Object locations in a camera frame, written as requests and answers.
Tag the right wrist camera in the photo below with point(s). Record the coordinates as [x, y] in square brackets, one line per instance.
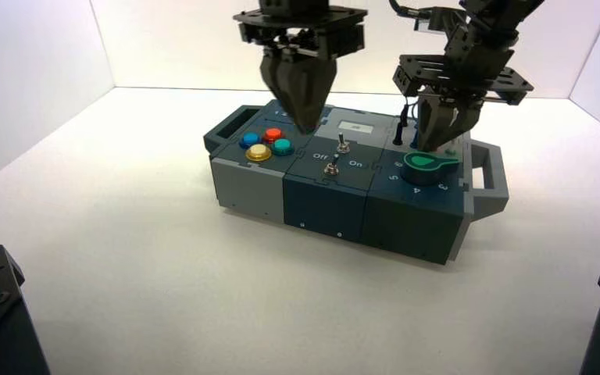
[437, 20]

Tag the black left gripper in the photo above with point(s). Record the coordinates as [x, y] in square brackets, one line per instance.
[300, 26]

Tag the teal round push button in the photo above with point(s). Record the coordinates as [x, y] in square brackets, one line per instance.
[282, 146]

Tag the orange round push button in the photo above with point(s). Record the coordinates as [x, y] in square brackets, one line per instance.
[273, 135]

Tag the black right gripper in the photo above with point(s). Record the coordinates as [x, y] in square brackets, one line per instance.
[471, 75]

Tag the green rotary knob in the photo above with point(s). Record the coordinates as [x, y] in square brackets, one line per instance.
[420, 168]

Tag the grey and blue control box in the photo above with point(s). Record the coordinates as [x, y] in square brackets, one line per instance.
[326, 207]

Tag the blue round push button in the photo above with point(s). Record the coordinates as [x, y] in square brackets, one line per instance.
[250, 138]

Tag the metal toggle switch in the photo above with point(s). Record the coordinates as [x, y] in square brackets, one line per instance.
[331, 168]
[342, 146]

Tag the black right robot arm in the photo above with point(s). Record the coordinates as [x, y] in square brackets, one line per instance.
[502, 15]

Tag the yellow round push button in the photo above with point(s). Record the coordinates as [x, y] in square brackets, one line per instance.
[258, 152]

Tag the white label on box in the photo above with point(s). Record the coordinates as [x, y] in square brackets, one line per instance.
[355, 127]

